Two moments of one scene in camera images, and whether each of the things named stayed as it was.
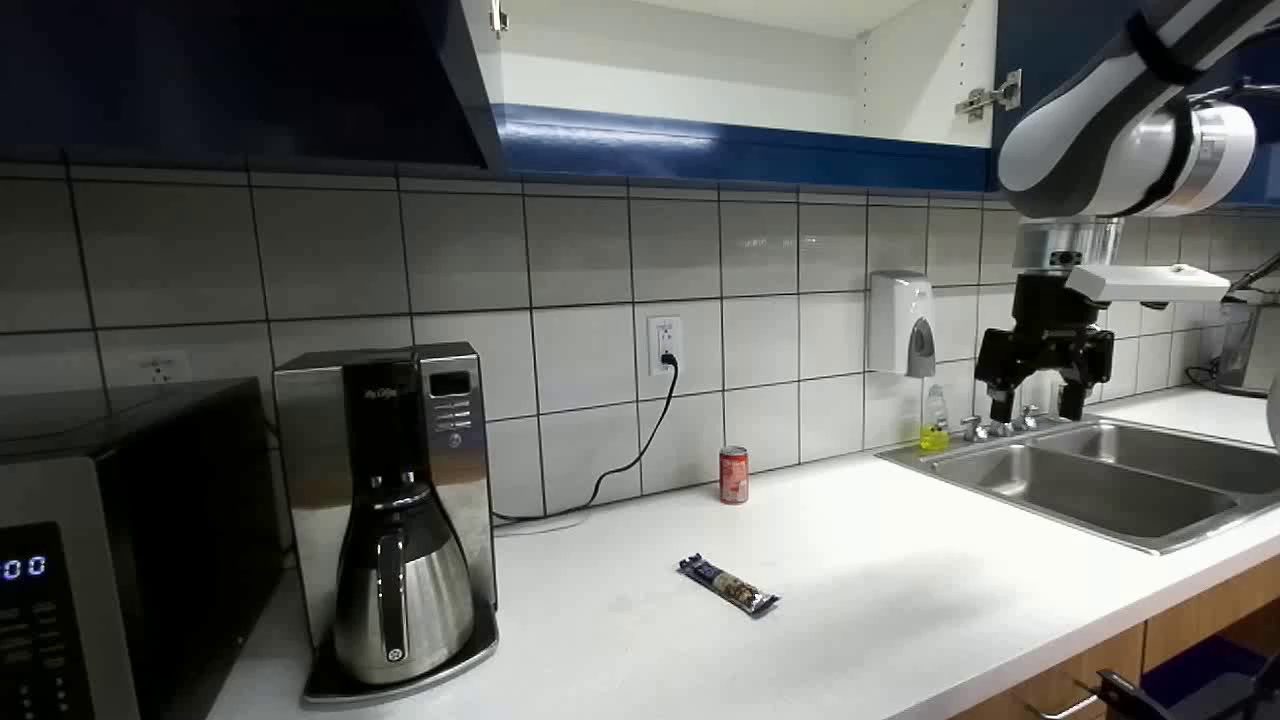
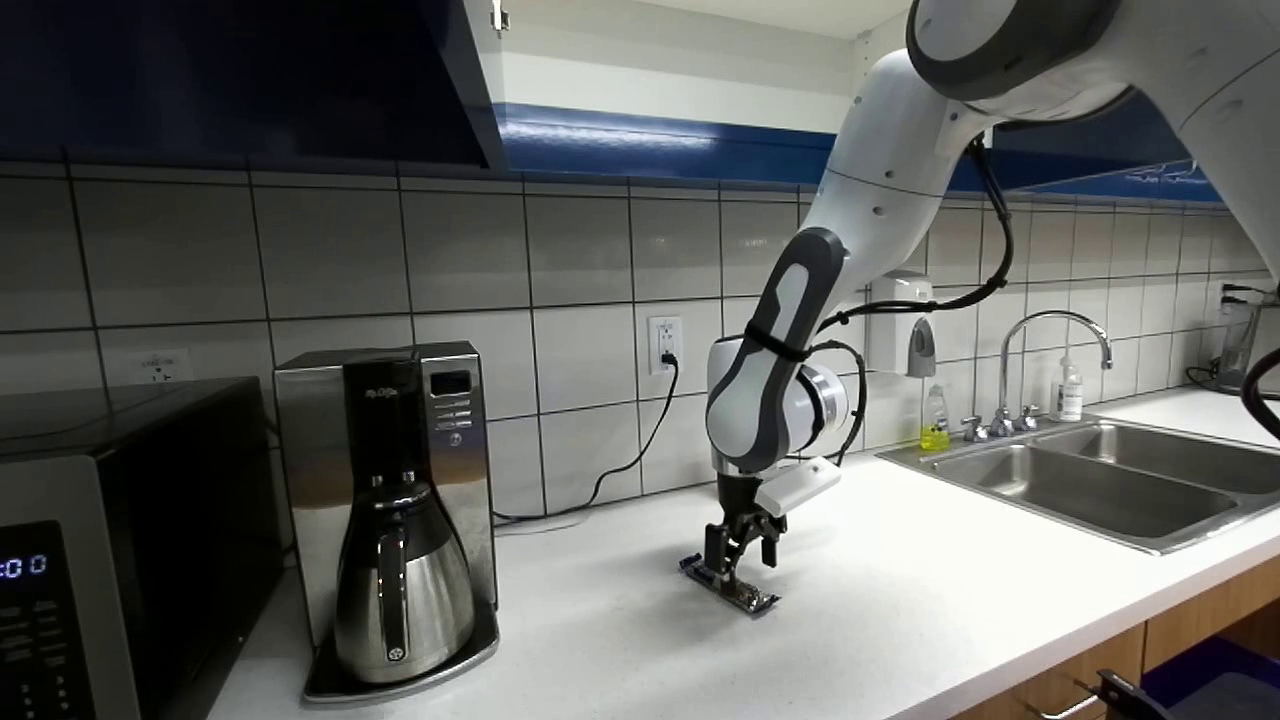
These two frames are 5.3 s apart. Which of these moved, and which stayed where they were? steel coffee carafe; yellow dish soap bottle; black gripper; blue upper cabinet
Moved: black gripper
Stayed: steel coffee carafe; yellow dish soap bottle; blue upper cabinet
